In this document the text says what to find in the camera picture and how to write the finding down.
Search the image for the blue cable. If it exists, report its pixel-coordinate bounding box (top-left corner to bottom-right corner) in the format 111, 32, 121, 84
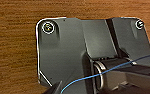
60, 54, 150, 94

